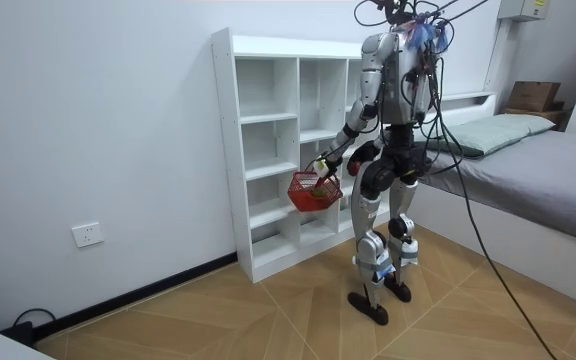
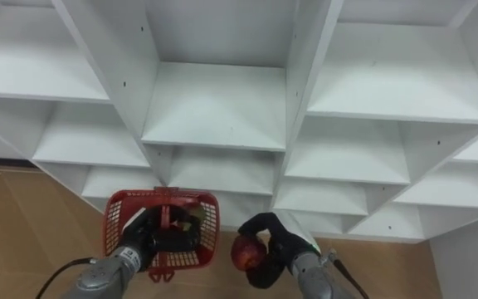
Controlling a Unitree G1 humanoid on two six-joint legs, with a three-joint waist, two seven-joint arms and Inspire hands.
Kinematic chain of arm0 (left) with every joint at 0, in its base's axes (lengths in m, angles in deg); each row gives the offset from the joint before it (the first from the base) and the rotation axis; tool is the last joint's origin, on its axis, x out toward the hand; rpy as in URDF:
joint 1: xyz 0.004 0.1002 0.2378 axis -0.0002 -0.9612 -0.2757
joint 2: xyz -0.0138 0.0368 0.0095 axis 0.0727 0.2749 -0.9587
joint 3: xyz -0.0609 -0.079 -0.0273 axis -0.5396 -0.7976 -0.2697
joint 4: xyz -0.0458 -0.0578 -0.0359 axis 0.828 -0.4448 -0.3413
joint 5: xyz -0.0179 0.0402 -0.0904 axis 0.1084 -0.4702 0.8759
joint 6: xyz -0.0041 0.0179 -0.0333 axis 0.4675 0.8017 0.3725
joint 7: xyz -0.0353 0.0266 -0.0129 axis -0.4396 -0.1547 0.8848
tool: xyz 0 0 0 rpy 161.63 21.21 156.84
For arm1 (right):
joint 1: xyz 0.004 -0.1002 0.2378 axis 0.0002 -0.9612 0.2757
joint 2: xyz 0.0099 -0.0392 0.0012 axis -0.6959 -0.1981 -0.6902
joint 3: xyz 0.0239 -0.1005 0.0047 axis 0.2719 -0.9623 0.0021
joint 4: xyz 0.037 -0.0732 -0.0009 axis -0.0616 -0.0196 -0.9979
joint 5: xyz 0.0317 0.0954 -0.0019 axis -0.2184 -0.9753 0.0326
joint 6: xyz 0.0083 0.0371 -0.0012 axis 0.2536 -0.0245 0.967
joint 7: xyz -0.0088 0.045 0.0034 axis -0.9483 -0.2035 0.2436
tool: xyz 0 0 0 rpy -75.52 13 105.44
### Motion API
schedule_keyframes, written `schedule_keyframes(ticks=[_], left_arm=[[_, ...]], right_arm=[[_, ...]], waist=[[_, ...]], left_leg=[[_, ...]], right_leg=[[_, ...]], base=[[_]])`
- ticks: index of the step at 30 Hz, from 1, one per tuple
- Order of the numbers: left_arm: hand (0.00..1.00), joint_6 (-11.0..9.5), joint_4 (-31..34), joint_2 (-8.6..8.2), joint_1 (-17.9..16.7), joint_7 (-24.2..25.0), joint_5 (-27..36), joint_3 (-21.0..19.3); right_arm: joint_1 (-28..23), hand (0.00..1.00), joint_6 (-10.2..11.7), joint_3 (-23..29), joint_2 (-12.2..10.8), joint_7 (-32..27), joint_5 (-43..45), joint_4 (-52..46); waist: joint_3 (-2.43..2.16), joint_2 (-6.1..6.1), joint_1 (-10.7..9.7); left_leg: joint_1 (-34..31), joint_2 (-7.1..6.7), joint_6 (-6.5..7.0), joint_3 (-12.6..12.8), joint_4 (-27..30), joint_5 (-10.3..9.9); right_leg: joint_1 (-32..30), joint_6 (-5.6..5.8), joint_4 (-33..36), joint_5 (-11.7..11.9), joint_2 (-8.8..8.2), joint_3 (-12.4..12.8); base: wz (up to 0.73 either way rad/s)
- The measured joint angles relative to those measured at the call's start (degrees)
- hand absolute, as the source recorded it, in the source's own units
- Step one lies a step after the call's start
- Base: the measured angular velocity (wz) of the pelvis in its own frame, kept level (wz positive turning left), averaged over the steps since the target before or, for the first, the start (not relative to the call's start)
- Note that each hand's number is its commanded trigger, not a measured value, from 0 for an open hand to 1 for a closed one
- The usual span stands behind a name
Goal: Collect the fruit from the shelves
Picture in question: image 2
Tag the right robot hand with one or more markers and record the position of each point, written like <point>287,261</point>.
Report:
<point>282,245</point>

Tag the red plastic basket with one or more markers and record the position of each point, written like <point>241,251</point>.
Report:
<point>114,216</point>

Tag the red apple soft toy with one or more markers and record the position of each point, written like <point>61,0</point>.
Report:
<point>247,254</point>

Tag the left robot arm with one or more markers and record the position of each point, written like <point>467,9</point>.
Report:
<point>102,276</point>

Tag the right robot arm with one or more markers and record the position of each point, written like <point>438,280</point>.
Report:
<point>318,278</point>

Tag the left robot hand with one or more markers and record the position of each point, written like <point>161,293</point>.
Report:
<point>168,238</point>

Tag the white cabinet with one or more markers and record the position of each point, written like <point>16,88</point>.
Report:
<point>467,266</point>

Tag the green yellow soft toy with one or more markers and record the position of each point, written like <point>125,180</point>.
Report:
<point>193,214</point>

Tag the white cube shelf unit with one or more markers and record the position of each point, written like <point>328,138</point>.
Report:
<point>218,108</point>

